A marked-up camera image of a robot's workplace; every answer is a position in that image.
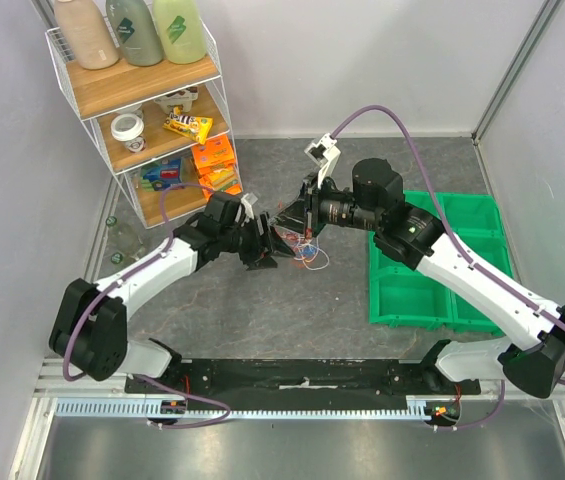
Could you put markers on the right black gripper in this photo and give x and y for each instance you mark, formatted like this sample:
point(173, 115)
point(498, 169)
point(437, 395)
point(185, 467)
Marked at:
point(310, 210)

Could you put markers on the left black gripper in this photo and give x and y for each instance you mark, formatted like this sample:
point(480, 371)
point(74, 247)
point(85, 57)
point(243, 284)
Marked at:
point(264, 245)

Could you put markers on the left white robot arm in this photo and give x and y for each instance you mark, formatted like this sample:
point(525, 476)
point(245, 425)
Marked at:
point(90, 331)

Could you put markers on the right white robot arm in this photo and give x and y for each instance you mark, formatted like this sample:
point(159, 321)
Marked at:
point(531, 354)

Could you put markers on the lower orange snack box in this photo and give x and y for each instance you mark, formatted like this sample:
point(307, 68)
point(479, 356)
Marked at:
point(223, 179)

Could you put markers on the orange snack box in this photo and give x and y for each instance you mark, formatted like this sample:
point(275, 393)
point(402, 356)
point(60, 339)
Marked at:
point(223, 179)
point(217, 152)

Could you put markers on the top orange snack box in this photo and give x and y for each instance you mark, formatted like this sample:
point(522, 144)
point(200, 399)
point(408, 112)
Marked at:
point(217, 152)

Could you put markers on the green compartment bin tray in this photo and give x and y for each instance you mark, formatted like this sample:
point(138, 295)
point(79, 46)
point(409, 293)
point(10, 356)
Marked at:
point(400, 297)

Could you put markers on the yellow candy bag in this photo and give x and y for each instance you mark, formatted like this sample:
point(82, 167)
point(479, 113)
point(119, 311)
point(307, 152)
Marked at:
point(195, 128)

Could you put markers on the blue snack package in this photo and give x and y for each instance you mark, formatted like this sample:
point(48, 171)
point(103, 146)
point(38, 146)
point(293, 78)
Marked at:
point(161, 174)

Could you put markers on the chobani yogurt pack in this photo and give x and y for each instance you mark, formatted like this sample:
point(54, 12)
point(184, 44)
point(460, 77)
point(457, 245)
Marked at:
point(183, 99)

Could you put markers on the white lidded paper cup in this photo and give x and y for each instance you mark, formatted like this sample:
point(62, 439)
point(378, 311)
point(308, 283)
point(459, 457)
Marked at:
point(129, 130)

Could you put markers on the light green bottle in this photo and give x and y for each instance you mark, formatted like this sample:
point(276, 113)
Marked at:
point(180, 30)

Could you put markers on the grey green bottle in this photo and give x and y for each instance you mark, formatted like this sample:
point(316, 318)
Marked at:
point(135, 31)

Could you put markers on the beige bottle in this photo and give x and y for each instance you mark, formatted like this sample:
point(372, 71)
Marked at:
point(86, 33)

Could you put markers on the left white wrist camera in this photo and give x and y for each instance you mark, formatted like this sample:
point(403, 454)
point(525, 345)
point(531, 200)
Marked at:
point(248, 200)

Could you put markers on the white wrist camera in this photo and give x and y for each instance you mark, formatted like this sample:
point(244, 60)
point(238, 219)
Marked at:
point(248, 200)
point(323, 151)

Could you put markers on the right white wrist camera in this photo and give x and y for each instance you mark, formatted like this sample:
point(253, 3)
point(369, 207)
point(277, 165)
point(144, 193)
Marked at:
point(323, 151)

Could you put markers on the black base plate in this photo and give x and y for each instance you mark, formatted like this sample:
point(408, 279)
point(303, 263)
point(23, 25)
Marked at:
point(208, 377)

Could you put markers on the white wire wooden shelf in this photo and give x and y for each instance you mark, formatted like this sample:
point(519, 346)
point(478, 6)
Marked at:
point(96, 95)

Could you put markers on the grey slotted cable duct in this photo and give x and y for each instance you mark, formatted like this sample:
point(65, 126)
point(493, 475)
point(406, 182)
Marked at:
point(166, 407)

